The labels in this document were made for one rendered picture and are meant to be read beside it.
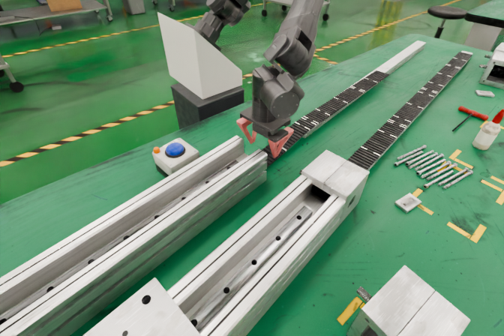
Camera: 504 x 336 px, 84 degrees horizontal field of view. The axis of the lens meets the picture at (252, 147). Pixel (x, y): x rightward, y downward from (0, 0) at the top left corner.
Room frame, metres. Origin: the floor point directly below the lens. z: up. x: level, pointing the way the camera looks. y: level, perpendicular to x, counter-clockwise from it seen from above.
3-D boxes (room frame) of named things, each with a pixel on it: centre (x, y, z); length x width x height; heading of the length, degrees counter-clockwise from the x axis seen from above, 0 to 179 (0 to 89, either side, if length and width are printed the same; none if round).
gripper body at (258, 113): (0.54, -0.03, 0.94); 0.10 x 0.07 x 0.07; 46
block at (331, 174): (0.41, -0.16, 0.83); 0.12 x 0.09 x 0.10; 46
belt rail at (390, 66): (0.99, -0.47, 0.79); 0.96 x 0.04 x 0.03; 136
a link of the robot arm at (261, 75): (0.53, -0.03, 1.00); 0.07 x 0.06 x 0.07; 19
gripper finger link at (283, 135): (0.52, -0.05, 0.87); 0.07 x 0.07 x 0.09; 46
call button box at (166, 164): (0.50, 0.17, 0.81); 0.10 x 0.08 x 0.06; 46
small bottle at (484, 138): (0.60, -0.62, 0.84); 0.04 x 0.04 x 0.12
